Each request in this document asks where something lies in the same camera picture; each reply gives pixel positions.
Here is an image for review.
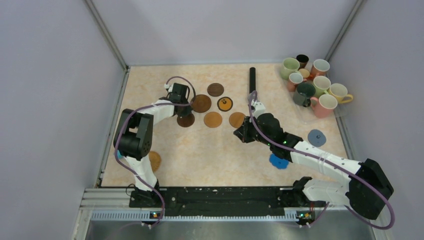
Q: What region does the black microphone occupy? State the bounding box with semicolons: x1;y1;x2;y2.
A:
247;67;257;102

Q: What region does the dark brown wooden coaster bottom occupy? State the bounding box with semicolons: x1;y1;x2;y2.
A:
177;113;196;128

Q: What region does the small yellow cup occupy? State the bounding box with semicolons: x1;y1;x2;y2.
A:
298;68;311;79

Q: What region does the brown ringed wooden coaster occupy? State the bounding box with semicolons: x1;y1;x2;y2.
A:
191;94;212;113

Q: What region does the yellow mug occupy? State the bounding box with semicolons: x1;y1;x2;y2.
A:
327;83;354;104

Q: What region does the turquoise cylinder tube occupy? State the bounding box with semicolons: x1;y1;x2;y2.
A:
116;150;124;159

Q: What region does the dark green mug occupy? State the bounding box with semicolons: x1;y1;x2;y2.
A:
292;82;316;108

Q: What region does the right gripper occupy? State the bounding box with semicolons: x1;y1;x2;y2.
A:
234;115;273;147

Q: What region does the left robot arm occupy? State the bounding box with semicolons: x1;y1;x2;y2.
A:
113;83;195;207

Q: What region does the light green mug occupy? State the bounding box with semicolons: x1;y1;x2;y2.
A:
279;57;300;80

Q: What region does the woven rattan coaster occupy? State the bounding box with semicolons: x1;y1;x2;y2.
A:
148;151;162;173

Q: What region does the grey blue coaster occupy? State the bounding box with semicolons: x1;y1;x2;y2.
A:
307;129;327;147

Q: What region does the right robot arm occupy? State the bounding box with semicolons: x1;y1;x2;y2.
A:
233;113;394;220

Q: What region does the orange face coaster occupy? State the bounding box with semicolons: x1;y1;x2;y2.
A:
217;96;234;112

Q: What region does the pale green cup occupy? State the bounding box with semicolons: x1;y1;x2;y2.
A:
312;75;332;98

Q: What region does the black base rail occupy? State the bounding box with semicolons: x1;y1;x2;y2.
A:
128;186;326;217

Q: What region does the blue flower coaster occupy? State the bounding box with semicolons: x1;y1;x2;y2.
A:
269;154;290;170

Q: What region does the light wooden coaster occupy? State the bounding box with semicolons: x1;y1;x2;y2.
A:
228;112;246;129
203;111;223;128

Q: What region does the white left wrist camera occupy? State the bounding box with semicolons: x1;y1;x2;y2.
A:
164;83;174;93

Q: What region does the small pink cup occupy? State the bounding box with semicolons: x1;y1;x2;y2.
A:
287;72;304;92

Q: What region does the black cup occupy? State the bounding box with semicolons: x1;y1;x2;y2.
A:
295;54;310;69

